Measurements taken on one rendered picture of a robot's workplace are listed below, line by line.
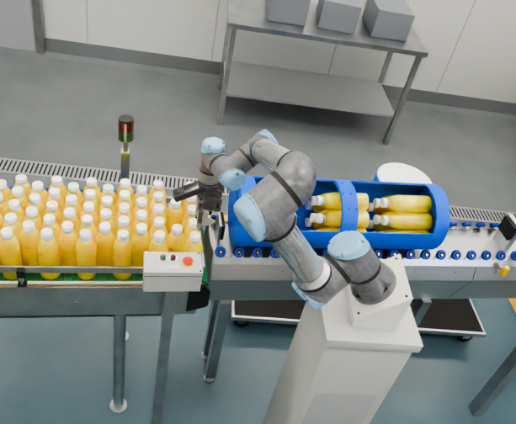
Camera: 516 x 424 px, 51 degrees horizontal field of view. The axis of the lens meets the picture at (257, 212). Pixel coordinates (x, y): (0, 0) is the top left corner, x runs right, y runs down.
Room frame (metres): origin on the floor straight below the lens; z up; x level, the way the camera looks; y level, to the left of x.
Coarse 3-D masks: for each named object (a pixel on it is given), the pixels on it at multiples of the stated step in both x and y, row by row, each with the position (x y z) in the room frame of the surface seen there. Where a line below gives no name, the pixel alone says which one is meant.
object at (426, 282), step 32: (320, 256) 1.69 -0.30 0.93; (384, 256) 1.78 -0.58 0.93; (416, 256) 1.83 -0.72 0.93; (448, 256) 1.88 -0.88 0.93; (224, 288) 1.54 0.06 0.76; (256, 288) 1.59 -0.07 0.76; (288, 288) 1.63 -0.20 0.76; (416, 288) 1.81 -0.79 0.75; (448, 288) 1.86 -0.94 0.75; (480, 288) 1.91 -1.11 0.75; (512, 288) 1.96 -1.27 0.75
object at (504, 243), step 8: (504, 216) 2.07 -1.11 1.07; (512, 216) 2.07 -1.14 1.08; (504, 224) 2.05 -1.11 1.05; (512, 224) 2.02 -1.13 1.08; (496, 232) 2.08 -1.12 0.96; (504, 232) 2.02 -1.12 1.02; (512, 232) 1.99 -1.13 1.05; (496, 240) 2.06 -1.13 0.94; (504, 240) 2.02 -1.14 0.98; (512, 240) 1.99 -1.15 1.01; (504, 248) 1.99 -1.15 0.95
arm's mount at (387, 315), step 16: (400, 256) 1.36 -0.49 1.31; (400, 272) 1.30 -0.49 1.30; (400, 288) 1.23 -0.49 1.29; (352, 304) 1.22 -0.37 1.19; (384, 304) 1.19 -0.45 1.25; (400, 304) 1.18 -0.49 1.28; (352, 320) 1.17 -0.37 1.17; (368, 320) 1.17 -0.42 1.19; (384, 320) 1.17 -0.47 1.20; (400, 320) 1.18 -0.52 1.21
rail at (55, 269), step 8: (0, 272) 1.21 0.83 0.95; (8, 272) 1.22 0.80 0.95; (32, 272) 1.24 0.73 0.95; (40, 272) 1.25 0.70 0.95; (48, 272) 1.26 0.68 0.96; (56, 272) 1.26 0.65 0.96; (64, 272) 1.27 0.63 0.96; (72, 272) 1.28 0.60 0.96; (80, 272) 1.29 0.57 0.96; (88, 272) 1.30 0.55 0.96; (96, 272) 1.31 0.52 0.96; (104, 272) 1.31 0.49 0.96; (112, 272) 1.32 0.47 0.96; (120, 272) 1.33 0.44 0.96; (128, 272) 1.34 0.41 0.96; (136, 272) 1.35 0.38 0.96
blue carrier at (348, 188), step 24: (240, 192) 1.62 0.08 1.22; (360, 192) 1.95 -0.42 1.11; (384, 192) 1.99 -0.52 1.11; (408, 192) 2.02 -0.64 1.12; (432, 192) 1.89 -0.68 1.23; (432, 216) 1.90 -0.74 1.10; (240, 240) 1.53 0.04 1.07; (312, 240) 1.61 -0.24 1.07; (384, 240) 1.70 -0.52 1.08; (408, 240) 1.73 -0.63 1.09; (432, 240) 1.76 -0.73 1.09
